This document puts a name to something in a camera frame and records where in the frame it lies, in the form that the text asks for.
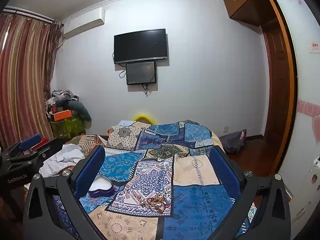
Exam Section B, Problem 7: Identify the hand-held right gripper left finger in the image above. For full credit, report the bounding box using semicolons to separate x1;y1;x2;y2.
24;144;110;240

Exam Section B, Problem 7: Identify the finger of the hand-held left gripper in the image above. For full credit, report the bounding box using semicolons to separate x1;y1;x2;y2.
10;147;52;165
0;134;42;158

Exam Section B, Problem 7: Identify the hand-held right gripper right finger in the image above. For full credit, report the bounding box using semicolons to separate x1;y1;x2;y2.
209;145;292;240

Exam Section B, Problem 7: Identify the purple heart-shaped box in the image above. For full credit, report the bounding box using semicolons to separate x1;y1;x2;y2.
88;175;114;197

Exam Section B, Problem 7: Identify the pile of bead bracelets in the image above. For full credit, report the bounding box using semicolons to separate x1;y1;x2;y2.
140;194;173;214

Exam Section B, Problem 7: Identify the white cloth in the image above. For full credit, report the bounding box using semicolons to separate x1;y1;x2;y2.
39;144;87;178

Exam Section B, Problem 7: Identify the orange patterned cloth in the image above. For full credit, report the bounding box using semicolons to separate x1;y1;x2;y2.
66;134;108;155

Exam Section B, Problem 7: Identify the purple bag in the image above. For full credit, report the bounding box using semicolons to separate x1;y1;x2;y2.
219;129;247;155

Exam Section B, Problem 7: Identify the orange box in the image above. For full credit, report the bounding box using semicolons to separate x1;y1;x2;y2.
53;109;73;122

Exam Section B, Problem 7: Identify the pile of clothes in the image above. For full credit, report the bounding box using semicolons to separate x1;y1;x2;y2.
45;89;92;140

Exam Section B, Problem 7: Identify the blue patchwork blanket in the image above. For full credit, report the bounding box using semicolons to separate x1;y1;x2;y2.
52;119;258;240

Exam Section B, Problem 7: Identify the red striped curtain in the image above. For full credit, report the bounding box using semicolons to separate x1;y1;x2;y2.
0;12;63;150

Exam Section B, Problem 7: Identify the yellow plastic object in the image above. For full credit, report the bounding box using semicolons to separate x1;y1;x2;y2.
132;112;153;125

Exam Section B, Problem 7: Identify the brown wooden door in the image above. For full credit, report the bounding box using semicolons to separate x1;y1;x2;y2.
261;17;298;155

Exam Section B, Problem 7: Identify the white sliding wardrobe door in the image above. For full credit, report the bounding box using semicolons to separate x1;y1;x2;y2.
271;0;320;205

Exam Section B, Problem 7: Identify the white air conditioner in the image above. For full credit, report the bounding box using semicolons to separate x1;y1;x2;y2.
61;7;105;39

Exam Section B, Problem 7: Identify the wooden overhead cabinet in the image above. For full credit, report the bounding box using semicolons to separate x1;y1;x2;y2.
222;0;275;27

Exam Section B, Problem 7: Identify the small black wall monitor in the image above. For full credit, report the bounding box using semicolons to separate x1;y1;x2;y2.
126;61;157;85

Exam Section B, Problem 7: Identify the white curtain rail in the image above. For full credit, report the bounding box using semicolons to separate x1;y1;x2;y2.
2;6;63;27

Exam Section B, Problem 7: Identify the black wall television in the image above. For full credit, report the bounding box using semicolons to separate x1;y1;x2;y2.
114;28;167;64

